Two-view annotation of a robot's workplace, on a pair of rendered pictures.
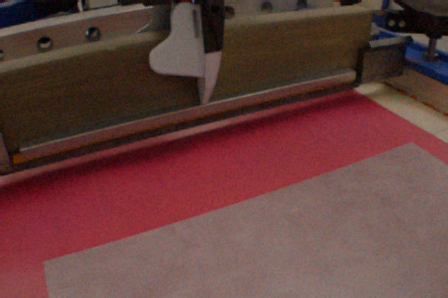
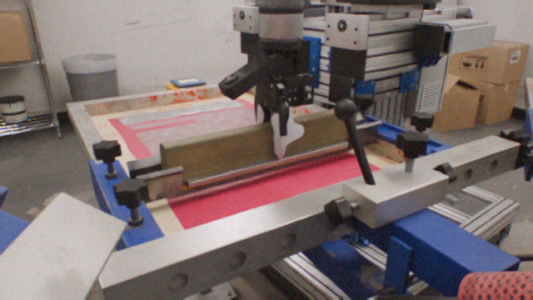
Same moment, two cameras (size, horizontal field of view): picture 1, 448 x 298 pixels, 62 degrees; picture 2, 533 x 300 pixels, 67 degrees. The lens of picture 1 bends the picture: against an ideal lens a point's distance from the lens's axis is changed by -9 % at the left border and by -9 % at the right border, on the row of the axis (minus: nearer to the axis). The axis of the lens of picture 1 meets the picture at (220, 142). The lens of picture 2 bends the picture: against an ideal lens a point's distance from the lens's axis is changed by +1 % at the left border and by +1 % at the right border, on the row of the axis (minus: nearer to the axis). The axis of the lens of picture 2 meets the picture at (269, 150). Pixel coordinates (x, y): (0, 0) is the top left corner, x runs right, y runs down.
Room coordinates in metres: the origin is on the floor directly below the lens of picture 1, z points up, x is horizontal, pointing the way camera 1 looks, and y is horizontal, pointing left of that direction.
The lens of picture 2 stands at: (1.05, -0.08, 1.30)
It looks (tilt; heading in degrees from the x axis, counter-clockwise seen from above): 23 degrees down; 172
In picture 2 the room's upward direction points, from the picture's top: straight up
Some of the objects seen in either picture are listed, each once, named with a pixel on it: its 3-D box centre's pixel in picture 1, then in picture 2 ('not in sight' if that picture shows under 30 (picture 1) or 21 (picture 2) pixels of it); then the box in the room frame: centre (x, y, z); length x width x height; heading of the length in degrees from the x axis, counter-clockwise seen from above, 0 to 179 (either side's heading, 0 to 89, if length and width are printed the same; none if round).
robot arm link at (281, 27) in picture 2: not in sight; (280, 27); (0.35, 0.03, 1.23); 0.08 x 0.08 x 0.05
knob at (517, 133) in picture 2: not in sight; (507, 150); (0.44, 0.44, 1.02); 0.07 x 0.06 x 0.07; 23
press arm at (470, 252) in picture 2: not in sight; (426, 244); (0.69, 0.16, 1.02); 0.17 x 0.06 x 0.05; 23
